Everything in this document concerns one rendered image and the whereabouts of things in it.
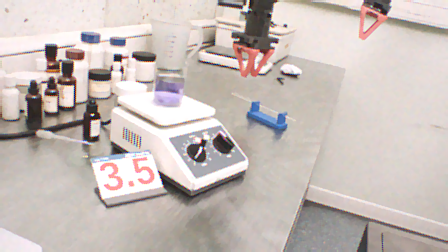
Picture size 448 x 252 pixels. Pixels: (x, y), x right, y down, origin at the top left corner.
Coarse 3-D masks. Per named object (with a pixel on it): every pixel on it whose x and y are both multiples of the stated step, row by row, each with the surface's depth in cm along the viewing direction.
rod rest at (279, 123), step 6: (252, 102) 92; (252, 108) 92; (258, 108) 93; (252, 114) 92; (258, 114) 92; (264, 114) 93; (282, 114) 87; (264, 120) 89; (270, 120) 89; (276, 120) 90; (282, 120) 88; (270, 126) 88; (276, 126) 87; (282, 126) 87
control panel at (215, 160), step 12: (192, 132) 59; (204, 132) 61; (216, 132) 63; (180, 144) 56; (180, 156) 55; (216, 156) 59; (228, 156) 60; (240, 156) 62; (192, 168) 54; (204, 168) 56; (216, 168) 57
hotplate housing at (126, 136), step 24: (120, 120) 61; (144, 120) 60; (192, 120) 63; (216, 120) 65; (120, 144) 62; (144, 144) 58; (168, 144) 56; (168, 168) 56; (240, 168) 61; (192, 192) 54
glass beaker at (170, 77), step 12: (156, 60) 60; (168, 60) 62; (180, 60) 62; (156, 72) 59; (168, 72) 58; (180, 72) 59; (156, 84) 60; (168, 84) 59; (180, 84) 60; (156, 96) 60; (168, 96) 60; (180, 96) 61; (168, 108) 60
